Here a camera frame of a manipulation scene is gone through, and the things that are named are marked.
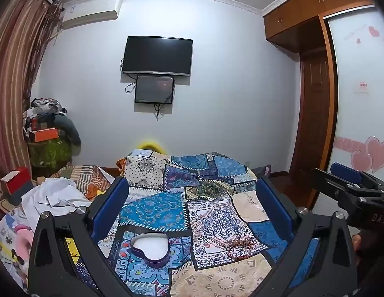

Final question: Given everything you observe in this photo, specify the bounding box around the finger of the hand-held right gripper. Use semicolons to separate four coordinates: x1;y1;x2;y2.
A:
310;167;367;206
331;162;384;192

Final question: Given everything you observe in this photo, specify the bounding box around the wooden overhead cabinet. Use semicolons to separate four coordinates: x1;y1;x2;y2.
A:
262;0;376;54

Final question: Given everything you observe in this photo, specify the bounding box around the white crumpled cloth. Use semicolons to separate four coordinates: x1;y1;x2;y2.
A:
21;178;93;233

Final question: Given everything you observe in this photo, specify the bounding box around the white heart-sticker sliding door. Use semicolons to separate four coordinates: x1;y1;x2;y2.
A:
322;4;384;215

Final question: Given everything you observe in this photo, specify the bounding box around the brown wooden door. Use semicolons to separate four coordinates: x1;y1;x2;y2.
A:
288;51;332;181

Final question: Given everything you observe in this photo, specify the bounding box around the small black wall monitor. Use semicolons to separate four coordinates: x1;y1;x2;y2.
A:
134;75;176;104

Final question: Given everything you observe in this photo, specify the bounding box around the pile of clothes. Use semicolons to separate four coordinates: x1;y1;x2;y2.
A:
23;98;82;145

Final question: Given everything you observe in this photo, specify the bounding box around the person's right hand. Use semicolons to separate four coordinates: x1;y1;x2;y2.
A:
351;233;363;255

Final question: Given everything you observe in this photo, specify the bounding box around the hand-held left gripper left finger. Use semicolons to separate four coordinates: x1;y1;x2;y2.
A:
28;176;137;297

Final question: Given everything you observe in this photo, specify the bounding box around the orange box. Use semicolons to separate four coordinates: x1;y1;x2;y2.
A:
28;127;61;143

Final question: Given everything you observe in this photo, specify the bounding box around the patchwork printed blanket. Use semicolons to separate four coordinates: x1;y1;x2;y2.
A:
96;150;314;297

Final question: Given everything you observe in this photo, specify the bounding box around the cartoon printed sheet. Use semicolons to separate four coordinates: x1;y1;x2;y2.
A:
0;204;41;289

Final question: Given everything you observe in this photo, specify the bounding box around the striped patterned cloth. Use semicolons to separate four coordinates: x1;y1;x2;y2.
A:
57;162;116;201

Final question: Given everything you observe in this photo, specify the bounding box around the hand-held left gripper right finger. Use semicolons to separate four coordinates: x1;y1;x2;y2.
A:
255;176;358;297

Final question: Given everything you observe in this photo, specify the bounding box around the yellow fluffy object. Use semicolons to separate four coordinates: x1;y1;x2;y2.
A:
139;140;166;156

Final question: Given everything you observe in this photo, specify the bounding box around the black wall television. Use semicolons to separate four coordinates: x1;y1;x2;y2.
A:
121;36;194;77

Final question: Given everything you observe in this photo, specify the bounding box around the red string bracelet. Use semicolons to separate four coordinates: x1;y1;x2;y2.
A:
227;236;258;259

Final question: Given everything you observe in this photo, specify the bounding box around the dark purple cloth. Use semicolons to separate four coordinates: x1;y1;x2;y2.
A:
250;165;272;177

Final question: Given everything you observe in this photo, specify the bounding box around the white air conditioner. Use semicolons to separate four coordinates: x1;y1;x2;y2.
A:
60;0;123;30

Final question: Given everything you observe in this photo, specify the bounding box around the red and white box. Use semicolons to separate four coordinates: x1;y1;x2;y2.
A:
0;166;33;195

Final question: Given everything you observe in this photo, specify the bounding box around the green patterned cloth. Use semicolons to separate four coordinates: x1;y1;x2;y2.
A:
26;139;73;169

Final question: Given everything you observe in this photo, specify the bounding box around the heart-shaped purple tin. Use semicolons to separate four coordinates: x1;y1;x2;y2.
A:
130;232;170;268

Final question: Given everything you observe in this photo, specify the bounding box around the striped brown curtain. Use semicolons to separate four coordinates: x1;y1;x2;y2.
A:
0;0;65;220

